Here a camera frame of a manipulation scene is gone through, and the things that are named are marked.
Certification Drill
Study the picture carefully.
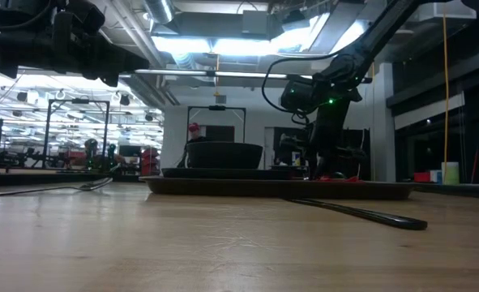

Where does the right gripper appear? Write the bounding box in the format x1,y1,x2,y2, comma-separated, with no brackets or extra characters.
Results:
312,101,353,180

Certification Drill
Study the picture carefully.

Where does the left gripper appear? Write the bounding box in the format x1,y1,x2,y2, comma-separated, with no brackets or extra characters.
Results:
54,0,150,88

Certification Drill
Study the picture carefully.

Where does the red cloth napkin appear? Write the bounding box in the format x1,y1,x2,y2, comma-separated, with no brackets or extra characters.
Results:
319,175,365,183

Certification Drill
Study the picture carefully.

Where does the metal knife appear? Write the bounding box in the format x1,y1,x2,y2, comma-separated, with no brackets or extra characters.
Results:
282,197,429,232

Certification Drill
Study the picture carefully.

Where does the black bowl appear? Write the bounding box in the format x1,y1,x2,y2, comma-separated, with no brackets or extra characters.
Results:
186,141,264,170

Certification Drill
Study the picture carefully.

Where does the black plate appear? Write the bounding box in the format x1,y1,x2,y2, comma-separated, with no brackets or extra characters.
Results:
160,167,305,181

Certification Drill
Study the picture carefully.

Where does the brown plastic tray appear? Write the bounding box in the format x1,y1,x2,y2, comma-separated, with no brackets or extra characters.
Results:
139,174,421,201

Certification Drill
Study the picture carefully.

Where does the black curtain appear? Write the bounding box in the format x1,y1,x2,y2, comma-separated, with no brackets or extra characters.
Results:
344,128,372,182

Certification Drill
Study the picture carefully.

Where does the black background monitor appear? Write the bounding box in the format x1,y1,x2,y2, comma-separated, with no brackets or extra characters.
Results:
272,127,305,154

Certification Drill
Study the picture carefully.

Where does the person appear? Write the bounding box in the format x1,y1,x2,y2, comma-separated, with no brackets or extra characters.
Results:
177,122,208,168

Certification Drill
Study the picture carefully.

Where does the long ceiling light bar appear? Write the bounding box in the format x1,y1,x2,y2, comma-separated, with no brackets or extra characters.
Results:
119,67,317,80

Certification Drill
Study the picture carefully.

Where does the black background station frame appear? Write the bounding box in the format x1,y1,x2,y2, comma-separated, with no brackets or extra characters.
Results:
186,105,247,144
42,98,111,170

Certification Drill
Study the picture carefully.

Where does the silver ventilation duct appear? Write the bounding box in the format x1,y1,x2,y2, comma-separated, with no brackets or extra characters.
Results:
143,0,175,24

